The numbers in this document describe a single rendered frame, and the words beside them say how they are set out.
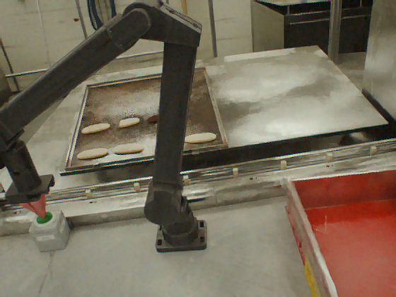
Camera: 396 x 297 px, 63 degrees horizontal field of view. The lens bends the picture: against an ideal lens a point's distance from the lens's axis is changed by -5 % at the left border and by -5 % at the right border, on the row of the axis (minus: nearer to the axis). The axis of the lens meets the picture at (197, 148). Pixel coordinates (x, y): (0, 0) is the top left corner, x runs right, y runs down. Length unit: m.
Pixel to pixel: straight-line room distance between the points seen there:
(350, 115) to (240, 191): 0.50
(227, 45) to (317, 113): 3.27
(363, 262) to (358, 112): 0.58
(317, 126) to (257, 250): 0.50
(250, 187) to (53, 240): 0.52
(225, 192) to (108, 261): 0.34
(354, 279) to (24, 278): 0.73
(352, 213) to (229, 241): 0.31
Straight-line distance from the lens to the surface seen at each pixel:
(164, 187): 0.69
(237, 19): 4.33
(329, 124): 1.14
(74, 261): 0.88
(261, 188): 0.90
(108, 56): 0.60
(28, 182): 0.82
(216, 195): 0.88
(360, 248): 0.83
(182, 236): 0.78
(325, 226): 0.86
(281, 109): 1.18
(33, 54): 4.92
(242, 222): 0.86
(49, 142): 1.46
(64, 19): 4.69
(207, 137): 1.05
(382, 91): 1.25
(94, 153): 1.09
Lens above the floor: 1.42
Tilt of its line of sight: 31 degrees down
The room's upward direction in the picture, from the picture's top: 7 degrees counter-clockwise
